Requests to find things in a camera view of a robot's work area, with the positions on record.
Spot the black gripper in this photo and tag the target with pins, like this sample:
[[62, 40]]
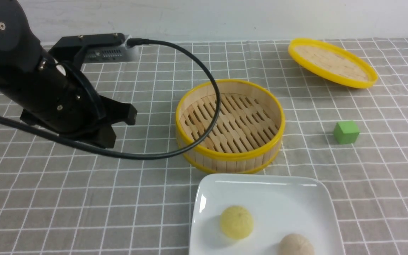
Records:
[[57, 96]]

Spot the yellow steamed bun front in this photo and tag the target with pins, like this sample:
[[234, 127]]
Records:
[[236, 222]]

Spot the white steamed bun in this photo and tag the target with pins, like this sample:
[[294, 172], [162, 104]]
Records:
[[295, 244]]

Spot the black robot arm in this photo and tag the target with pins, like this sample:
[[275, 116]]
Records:
[[16, 37]]

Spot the white square plate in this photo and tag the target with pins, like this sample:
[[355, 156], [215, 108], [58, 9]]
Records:
[[280, 205]]

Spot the grey checkered tablecloth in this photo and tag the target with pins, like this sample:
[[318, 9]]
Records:
[[55, 200]]

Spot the bamboo steamer basket yellow rim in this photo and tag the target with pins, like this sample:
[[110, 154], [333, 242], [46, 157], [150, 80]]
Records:
[[248, 133]]

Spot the bamboo steamer lid yellow rim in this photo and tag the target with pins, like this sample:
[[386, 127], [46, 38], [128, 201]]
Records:
[[332, 63]]

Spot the green cube block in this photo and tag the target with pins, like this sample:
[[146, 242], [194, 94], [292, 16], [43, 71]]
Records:
[[346, 132]]

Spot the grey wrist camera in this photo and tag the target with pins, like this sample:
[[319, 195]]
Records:
[[108, 51]]

